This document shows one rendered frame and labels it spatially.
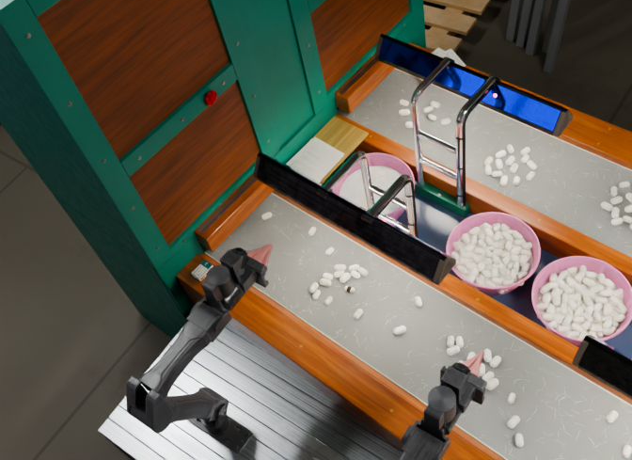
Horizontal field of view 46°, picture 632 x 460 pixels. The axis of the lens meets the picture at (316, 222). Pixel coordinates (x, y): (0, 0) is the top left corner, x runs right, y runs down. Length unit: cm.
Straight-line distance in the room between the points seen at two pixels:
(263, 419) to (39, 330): 153
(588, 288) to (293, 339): 84
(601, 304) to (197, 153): 120
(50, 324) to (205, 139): 151
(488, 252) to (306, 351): 61
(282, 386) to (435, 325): 47
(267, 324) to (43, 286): 160
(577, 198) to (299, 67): 94
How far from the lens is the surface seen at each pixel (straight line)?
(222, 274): 177
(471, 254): 221
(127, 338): 320
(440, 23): 390
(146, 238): 214
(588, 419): 202
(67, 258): 356
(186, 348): 177
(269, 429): 211
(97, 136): 187
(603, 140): 248
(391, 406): 198
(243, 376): 219
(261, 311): 216
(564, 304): 214
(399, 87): 268
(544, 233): 225
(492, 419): 199
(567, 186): 238
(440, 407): 154
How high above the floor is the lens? 260
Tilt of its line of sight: 53 degrees down
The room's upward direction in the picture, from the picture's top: 16 degrees counter-clockwise
